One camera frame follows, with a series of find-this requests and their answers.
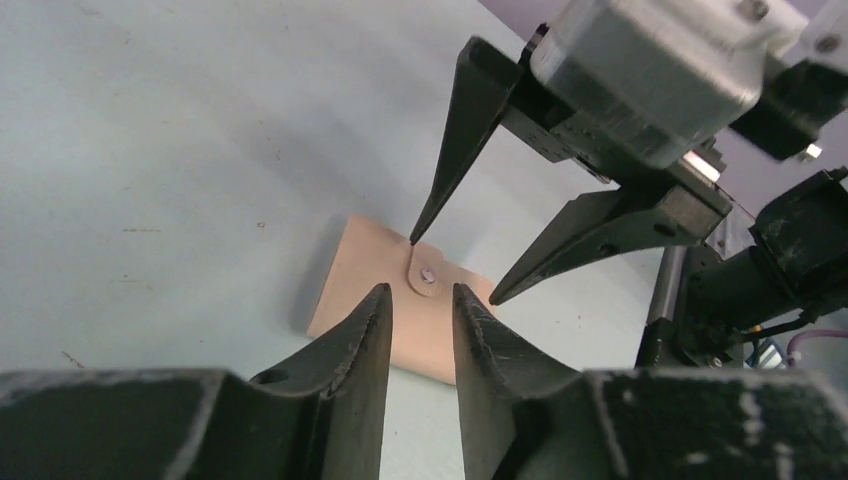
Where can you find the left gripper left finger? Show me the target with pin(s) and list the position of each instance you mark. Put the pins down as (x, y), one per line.
(318, 414)

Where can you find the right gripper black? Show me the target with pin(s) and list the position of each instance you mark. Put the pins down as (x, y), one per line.
(676, 206)

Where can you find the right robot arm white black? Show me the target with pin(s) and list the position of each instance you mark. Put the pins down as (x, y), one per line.
(794, 272)

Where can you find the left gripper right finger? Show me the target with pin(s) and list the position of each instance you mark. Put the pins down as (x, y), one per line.
(525, 415)

